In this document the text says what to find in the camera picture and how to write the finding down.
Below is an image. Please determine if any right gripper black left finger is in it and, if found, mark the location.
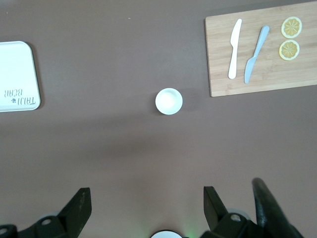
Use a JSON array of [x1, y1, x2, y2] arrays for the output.
[[33, 187, 93, 238]]

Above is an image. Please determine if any yellow lemon slice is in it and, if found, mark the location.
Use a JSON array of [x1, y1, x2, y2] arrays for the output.
[[279, 39, 301, 61], [281, 16, 303, 39]]

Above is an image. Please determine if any bamboo cutting board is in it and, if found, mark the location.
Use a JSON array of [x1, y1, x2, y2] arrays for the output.
[[204, 0, 317, 98]]

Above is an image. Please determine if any white plastic knife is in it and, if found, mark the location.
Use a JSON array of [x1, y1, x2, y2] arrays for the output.
[[227, 18, 243, 80]]

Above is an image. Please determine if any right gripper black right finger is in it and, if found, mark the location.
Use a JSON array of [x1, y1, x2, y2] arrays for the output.
[[200, 186, 258, 238]]

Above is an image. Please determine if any cream bear print tray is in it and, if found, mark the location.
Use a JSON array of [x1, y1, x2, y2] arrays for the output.
[[0, 41, 41, 113]]

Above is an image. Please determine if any grey plastic knife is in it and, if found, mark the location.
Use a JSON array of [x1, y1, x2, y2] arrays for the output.
[[244, 25, 270, 84]]

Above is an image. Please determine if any white plastic cup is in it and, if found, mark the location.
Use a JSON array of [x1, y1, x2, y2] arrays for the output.
[[155, 87, 184, 116]]

